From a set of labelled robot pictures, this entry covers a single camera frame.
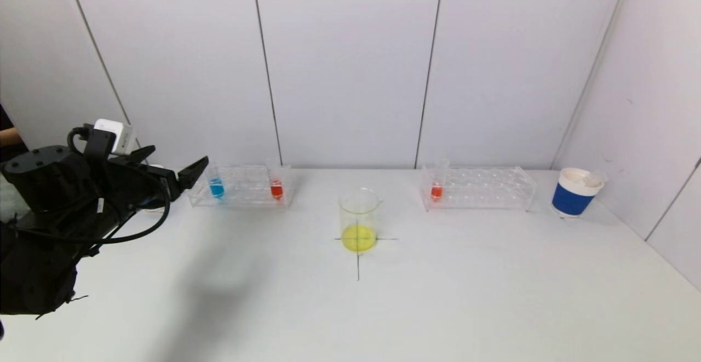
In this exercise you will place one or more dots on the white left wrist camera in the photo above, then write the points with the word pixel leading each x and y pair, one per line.
pixel 116 134

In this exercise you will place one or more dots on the test tube with red liquid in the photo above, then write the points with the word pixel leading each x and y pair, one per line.
pixel 276 189
pixel 436 191

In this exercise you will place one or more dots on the test tube with blue liquid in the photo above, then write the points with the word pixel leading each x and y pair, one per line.
pixel 217 188

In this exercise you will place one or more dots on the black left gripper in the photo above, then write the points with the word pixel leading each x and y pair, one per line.
pixel 166 183

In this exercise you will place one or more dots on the clear acrylic test tube rack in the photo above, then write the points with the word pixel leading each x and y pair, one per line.
pixel 482 193
pixel 246 193

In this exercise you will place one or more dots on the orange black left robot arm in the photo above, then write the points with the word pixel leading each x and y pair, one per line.
pixel 44 208

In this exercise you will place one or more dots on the test tube with yellow pigment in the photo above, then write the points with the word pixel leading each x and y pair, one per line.
pixel 593 178

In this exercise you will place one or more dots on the bystander bare forearm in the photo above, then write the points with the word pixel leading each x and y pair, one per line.
pixel 7 138

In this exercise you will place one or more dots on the blue white paper cup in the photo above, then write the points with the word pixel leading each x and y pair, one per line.
pixel 569 200
pixel 155 206

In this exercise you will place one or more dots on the clear glass beaker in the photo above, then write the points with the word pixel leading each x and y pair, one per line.
pixel 358 230

